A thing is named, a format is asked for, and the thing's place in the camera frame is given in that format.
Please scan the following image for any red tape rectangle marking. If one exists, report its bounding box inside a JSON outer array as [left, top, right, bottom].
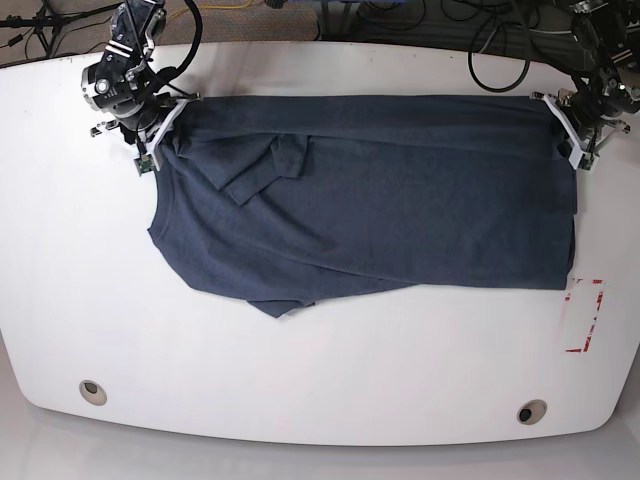
[[560, 278, 605, 353]]

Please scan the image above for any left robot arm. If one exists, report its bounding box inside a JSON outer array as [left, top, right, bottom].
[[467, 1, 639, 172]]

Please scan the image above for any left table cable grommet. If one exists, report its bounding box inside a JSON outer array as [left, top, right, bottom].
[[79, 380, 107, 406]]

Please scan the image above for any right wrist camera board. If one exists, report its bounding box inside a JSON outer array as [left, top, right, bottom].
[[134, 154, 155, 176]]

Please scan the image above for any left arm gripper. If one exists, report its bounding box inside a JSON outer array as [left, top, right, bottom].
[[530, 89, 631, 170]]

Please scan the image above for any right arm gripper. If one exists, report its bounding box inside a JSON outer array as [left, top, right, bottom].
[[90, 93, 202, 170]]

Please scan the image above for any right table cable grommet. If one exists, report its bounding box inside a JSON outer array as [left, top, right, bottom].
[[517, 399, 548, 426]]

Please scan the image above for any yellow cable on floor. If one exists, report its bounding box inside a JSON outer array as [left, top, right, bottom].
[[164, 0, 251, 24]]

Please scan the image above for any dark blue printed T-shirt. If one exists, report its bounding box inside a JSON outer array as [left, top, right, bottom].
[[149, 96, 577, 317]]

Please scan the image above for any table cable grommet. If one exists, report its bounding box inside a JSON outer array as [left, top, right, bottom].
[[79, 380, 107, 406], [517, 399, 548, 426]]

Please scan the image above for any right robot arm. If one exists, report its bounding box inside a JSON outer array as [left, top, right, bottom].
[[81, 1, 203, 175]]

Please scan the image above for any black tripod stand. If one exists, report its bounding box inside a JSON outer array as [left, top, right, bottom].
[[1, 0, 119, 59]]

